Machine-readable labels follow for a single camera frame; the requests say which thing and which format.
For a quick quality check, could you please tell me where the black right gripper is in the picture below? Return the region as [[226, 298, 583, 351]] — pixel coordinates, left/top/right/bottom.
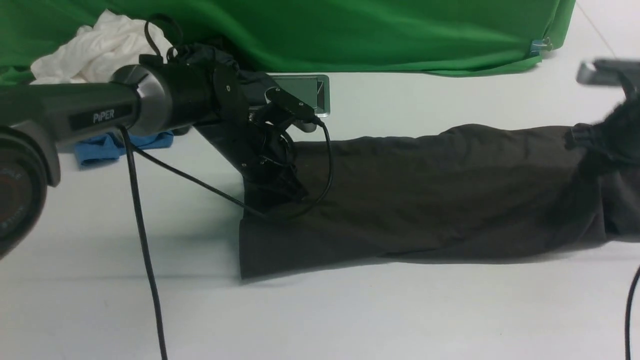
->
[[564, 93, 640, 176]]

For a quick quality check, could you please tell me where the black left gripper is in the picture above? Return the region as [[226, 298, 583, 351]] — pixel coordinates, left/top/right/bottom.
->
[[194, 64, 308, 202]]

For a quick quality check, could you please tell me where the dark gray long-sleeve top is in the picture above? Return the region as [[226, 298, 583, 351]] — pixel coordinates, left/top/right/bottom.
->
[[238, 124, 640, 280]]

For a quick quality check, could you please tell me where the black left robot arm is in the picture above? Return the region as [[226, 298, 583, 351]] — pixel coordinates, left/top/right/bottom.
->
[[0, 55, 307, 256]]

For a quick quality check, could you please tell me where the dark teal crumpled garment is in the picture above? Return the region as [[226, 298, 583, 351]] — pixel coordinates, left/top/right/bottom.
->
[[174, 43, 279, 107]]

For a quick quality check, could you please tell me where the green backdrop cloth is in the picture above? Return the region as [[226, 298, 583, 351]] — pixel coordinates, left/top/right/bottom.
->
[[1, 0, 575, 85]]

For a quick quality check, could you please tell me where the blue binder clip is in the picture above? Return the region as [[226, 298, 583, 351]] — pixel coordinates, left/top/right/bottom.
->
[[529, 37, 554, 57]]

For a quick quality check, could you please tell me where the blue crumpled garment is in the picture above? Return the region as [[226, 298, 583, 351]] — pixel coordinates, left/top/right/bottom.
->
[[74, 131, 174, 168]]

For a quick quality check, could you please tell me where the white crumpled garment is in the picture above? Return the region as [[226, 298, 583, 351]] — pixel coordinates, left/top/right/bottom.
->
[[30, 10, 154, 85]]

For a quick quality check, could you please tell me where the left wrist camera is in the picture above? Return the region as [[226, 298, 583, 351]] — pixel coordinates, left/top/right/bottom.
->
[[250, 87, 323, 133]]

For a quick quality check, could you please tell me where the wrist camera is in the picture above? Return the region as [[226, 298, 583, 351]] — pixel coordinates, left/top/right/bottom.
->
[[250, 87, 323, 133], [576, 58, 640, 97]]

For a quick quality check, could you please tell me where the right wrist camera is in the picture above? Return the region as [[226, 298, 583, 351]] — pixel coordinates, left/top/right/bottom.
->
[[576, 58, 640, 97]]

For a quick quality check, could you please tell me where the metal table cable hatch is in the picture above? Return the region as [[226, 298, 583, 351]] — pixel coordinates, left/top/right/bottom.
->
[[240, 73, 330, 118]]

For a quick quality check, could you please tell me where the black right camera cable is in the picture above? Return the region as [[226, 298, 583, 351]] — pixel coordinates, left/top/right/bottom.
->
[[624, 265, 640, 360]]

